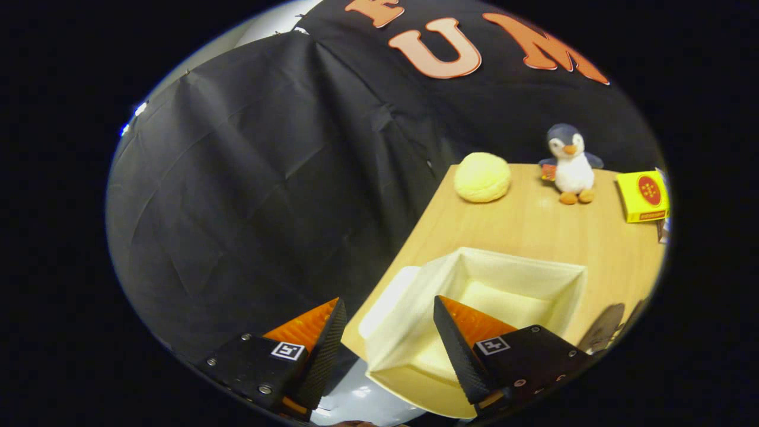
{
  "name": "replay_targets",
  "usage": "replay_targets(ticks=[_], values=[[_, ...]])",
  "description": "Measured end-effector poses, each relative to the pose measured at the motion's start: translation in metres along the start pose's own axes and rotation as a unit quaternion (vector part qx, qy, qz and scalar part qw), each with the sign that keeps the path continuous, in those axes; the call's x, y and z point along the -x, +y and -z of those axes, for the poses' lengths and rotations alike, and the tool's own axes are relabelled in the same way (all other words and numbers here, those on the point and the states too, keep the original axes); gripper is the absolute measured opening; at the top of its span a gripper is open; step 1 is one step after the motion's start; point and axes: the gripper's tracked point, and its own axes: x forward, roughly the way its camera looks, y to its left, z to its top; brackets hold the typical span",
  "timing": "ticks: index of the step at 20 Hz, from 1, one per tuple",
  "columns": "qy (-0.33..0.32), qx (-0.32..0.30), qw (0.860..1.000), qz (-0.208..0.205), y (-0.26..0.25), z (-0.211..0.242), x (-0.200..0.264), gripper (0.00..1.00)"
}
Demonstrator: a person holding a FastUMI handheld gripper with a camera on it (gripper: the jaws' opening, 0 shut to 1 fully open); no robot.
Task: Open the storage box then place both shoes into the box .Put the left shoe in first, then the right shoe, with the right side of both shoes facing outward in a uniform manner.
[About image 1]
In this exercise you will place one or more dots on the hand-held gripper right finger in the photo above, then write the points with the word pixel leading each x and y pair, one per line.
pixel 462 362

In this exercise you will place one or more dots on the yellow round plush bun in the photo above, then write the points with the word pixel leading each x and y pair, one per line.
pixel 481 178

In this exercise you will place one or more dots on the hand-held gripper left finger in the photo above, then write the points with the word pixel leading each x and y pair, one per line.
pixel 326 356

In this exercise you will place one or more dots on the yellow book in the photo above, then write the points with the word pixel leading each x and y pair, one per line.
pixel 640 198

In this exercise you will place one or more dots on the cream fabric storage box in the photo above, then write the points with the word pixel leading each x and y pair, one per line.
pixel 510 302

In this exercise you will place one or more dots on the penguin plush toy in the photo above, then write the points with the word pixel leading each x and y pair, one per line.
pixel 572 172

